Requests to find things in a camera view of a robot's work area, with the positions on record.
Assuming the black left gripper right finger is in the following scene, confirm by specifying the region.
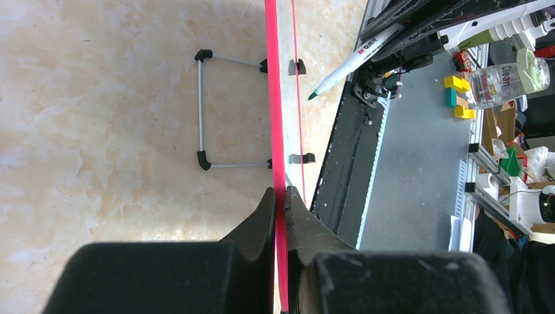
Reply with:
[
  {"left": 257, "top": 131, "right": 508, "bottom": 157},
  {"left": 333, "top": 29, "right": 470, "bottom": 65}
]
[{"left": 284, "top": 186, "right": 510, "bottom": 313}]

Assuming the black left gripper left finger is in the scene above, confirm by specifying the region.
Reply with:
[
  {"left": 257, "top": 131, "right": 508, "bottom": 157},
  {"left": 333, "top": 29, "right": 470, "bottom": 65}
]
[{"left": 44, "top": 188, "right": 276, "bottom": 313}]

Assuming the green white marker pen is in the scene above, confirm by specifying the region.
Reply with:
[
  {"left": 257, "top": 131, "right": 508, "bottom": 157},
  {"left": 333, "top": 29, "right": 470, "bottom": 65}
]
[{"left": 308, "top": 24, "right": 404, "bottom": 101}]

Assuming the pink framed whiteboard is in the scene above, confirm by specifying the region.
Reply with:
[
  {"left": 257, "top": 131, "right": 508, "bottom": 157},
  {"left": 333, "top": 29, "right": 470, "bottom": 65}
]
[{"left": 264, "top": 1, "right": 304, "bottom": 313}]

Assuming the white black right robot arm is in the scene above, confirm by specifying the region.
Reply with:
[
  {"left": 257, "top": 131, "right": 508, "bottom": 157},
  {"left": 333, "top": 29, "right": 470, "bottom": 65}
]
[{"left": 359, "top": 1, "right": 554, "bottom": 61}]

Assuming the black whiteboard clip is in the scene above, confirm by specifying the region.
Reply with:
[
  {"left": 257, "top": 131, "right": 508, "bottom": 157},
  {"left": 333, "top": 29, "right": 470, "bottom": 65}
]
[
  {"left": 288, "top": 59, "right": 306, "bottom": 76},
  {"left": 289, "top": 152, "right": 315, "bottom": 164}
]

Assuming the yellow toy block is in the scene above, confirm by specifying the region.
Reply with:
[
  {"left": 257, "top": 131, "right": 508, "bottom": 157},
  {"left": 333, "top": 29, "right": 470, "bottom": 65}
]
[
  {"left": 454, "top": 105, "right": 476, "bottom": 120},
  {"left": 444, "top": 75, "right": 471, "bottom": 94}
]

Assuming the green toy triangle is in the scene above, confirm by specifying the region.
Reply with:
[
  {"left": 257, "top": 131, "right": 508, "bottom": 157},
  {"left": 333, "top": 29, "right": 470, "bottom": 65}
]
[{"left": 500, "top": 147, "right": 520, "bottom": 177}]

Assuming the teal toy block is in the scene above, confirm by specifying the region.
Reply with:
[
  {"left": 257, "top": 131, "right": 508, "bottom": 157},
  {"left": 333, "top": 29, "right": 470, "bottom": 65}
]
[{"left": 446, "top": 88, "right": 457, "bottom": 108}]

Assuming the clear plastic bottle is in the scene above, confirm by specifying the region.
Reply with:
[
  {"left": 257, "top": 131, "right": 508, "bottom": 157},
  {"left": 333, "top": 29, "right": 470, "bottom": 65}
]
[{"left": 469, "top": 48, "right": 550, "bottom": 109}]

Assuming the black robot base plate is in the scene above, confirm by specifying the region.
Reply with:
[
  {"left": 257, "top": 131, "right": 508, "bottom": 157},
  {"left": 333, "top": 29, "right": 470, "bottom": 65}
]
[{"left": 310, "top": 61, "right": 391, "bottom": 248}]

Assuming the grey wire whiteboard stand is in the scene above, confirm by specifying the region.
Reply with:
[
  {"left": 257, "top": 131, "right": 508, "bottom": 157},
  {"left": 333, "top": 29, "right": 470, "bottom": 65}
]
[{"left": 194, "top": 49, "right": 272, "bottom": 171}]

